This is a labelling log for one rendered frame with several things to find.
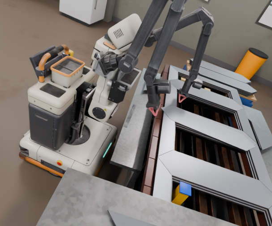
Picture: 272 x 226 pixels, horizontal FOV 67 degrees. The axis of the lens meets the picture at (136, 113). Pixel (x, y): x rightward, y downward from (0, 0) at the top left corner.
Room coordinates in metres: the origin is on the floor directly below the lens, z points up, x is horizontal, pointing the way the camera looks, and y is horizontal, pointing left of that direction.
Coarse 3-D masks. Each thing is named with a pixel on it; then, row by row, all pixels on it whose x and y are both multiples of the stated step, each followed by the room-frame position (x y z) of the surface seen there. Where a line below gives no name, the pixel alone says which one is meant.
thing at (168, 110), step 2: (168, 106) 1.29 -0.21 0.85; (170, 106) 1.30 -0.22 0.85; (172, 106) 1.31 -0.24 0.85; (166, 108) 1.26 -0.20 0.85; (168, 108) 1.27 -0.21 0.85; (170, 108) 1.28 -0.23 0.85; (172, 108) 1.29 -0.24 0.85; (164, 110) 1.23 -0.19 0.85; (166, 110) 1.23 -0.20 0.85; (168, 110) 1.24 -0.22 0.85; (170, 110) 1.25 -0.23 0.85; (172, 110) 1.26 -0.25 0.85; (166, 112) 1.21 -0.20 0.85; (168, 112) 1.22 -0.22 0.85; (170, 112) 1.23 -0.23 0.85; (168, 114) 1.20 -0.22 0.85; (170, 114) 1.21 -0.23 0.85; (168, 116) 1.18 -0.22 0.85; (170, 116) 1.19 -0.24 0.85; (170, 118) 1.16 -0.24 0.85
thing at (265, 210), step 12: (168, 72) 1.88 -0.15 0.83; (204, 84) 1.93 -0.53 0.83; (192, 96) 1.59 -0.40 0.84; (228, 96) 1.88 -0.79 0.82; (228, 108) 1.62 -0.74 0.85; (192, 132) 1.14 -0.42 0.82; (240, 132) 1.32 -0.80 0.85; (228, 144) 1.16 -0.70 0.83; (156, 156) 0.81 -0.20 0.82; (252, 168) 1.01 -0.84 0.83; (180, 180) 0.70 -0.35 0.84; (204, 192) 0.70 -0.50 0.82; (216, 192) 0.71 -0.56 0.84; (240, 204) 0.71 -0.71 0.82; (252, 204) 0.73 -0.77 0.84; (264, 216) 0.70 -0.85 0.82
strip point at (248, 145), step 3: (243, 135) 1.30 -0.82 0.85; (243, 138) 1.27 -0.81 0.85; (246, 138) 1.28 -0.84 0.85; (246, 141) 1.24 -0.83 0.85; (249, 141) 1.25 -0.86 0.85; (246, 144) 1.21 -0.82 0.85; (249, 144) 1.22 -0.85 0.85; (252, 144) 1.23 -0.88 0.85; (246, 147) 1.18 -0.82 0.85; (249, 147) 1.19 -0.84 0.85; (252, 147) 1.20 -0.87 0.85; (246, 150) 1.14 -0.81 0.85
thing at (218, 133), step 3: (213, 123) 1.30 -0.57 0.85; (216, 123) 1.32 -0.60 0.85; (213, 126) 1.26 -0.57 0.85; (216, 126) 1.28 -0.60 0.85; (219, 126) 1.29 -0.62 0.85; (222, 126) 1.31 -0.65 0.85; (213, 129) 1.23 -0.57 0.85; (216, 129) 1.25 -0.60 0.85; (219, 129) 1.26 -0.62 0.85; (222, 129) 1.27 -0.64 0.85; (213, 132) 1.20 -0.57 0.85; (216, 132) 1.21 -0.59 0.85; (219, 132) 1.22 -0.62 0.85; (222, 132) 1.24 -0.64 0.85; (213, 135) 1.16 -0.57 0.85; (216, 135) 1.17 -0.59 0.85; (219, 135) 1.19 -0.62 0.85; (222, 135) 1.20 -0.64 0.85; (216, 138) 1.15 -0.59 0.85; (219, 138) 1.16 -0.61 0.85; (222, 138) 1.17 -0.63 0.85
